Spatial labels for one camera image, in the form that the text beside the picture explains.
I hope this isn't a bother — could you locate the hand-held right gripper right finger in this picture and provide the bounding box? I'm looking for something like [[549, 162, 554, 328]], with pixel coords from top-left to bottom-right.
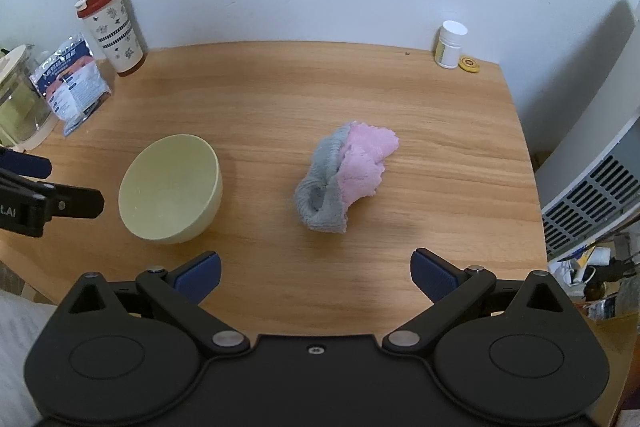
[[382, 249, 586, 356]]

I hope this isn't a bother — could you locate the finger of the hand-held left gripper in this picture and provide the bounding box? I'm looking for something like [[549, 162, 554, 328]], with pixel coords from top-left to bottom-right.
[[0, 146, 53, 180], [42, 183, 105, 221]]

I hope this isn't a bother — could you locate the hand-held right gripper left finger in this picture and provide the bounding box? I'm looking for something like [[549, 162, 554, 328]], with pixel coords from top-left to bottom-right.
[[56, 250, 251, 356]]

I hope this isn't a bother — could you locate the pale green bowl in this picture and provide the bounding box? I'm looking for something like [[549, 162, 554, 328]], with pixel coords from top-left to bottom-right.
[[118, 134, 224, 245]]

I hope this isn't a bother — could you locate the pink and grey cloth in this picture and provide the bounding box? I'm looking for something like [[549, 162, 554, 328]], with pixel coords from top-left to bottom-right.
[[293, 120, 400, 236]]

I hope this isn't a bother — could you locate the glass jar cream lid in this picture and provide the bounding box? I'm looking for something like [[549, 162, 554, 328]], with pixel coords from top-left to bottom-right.
[[0, 44, 59, 152]]

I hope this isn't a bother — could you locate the blue plastic packet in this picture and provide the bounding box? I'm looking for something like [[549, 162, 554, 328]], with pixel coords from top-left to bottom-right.
[[29, 34, 114, 138]]

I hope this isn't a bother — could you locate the light grey cloth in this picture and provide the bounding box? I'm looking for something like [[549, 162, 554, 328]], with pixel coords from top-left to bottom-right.
[[0, 289, 58, 427]]

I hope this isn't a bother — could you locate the white floral tumbler red lid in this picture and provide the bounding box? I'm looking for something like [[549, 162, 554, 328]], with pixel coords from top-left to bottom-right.
[[75, 0, 146, 78]]

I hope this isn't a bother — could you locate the white vented appliance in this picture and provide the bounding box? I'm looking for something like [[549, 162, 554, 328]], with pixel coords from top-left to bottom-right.
[[532, 0, 640, 261]]

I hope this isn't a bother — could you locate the white pill bottle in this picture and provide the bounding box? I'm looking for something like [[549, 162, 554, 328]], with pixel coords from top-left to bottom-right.
[[433, 20, 469, 70]]

